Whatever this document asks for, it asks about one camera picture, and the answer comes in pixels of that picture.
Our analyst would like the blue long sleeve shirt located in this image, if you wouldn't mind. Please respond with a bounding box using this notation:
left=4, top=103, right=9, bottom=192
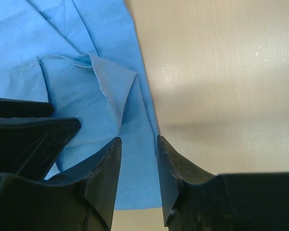
left=0, top=0, right=161, bottom=210

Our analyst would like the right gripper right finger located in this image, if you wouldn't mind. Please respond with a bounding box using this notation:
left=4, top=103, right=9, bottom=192
left=157, top=136, right=289, bottom=231

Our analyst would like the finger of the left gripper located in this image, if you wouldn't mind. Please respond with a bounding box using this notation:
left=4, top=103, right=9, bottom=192
left=0, top=117, right=81, bottom=180
left=0, top=98, right=54, bottom=118

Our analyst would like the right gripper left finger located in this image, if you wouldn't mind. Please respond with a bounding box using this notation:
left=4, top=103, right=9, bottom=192
left=0, top=137, right=122, bottom=231

